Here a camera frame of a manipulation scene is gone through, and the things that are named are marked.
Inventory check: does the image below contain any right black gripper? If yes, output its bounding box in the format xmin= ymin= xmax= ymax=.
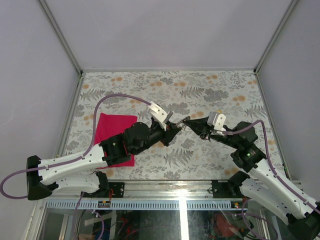
xmin=182 ymin=116 xmax=240 ymax=149

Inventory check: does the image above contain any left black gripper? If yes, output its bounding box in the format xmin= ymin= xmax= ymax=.
xmin=134 ymin=121 xmax=182 ymax=157

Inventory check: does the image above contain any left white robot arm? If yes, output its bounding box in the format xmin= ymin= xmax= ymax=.
xmin=26 ymin=120 xmax=181 ymax=201

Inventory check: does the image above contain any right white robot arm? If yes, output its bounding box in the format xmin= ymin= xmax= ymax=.
xmin=182 ymin=117 xmax=320 ymax=240

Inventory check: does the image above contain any red cloth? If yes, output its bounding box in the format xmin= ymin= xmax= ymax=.
xmin=92 ymin=112 xmax=138 ymax=168

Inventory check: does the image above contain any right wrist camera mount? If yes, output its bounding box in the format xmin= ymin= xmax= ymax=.
xmin=207 ymin=112 xmax=226 ymax=132

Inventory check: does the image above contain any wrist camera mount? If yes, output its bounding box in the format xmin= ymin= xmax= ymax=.
xmin=207 ymin=112 xmax=226 ymax=132
xmin=149 ymin=101 xmax=173 ymax=124

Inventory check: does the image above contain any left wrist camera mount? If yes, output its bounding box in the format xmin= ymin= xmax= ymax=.
xmin=149 ymin=101 xmax=173 ymax=124

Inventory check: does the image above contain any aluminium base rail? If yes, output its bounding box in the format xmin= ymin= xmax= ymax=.
xmin=45 ymin=180 xmax=243 ymax=211

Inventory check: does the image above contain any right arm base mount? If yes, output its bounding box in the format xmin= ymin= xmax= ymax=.
xmin=207 ymin=171 xmax=250 ymax=199

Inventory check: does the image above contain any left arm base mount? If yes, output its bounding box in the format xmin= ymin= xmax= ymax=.
xmin=93 ymin=171 xmax=125 ymax=199

